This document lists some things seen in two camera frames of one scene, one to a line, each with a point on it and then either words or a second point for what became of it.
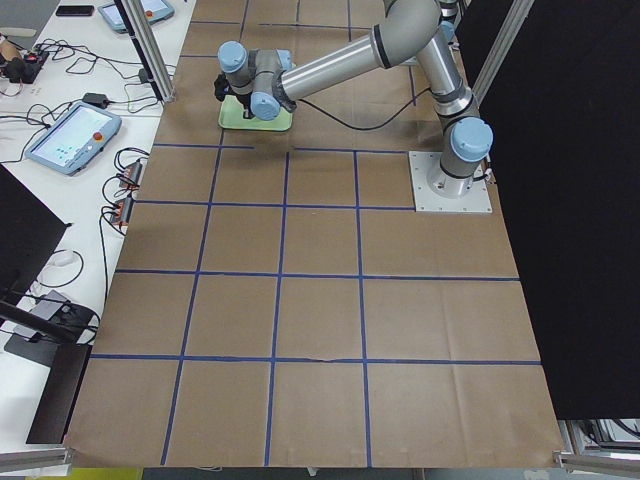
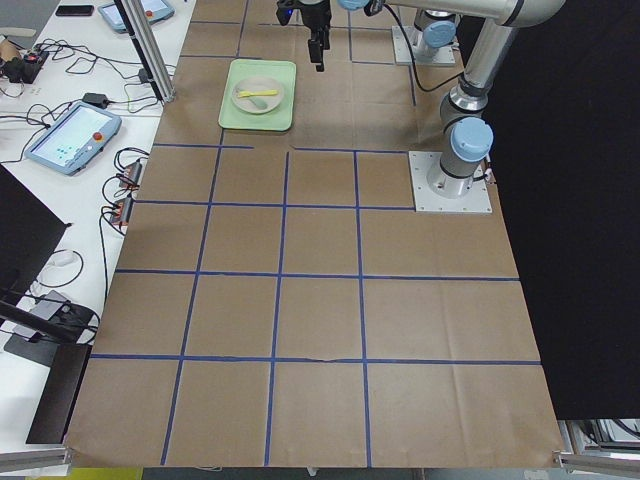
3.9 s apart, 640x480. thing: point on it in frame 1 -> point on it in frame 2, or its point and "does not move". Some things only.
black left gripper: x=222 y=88 -> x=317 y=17
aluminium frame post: x=148 y=47 does not move
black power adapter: x=96 y=98 does not move
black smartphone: x=74 y=10 does not move
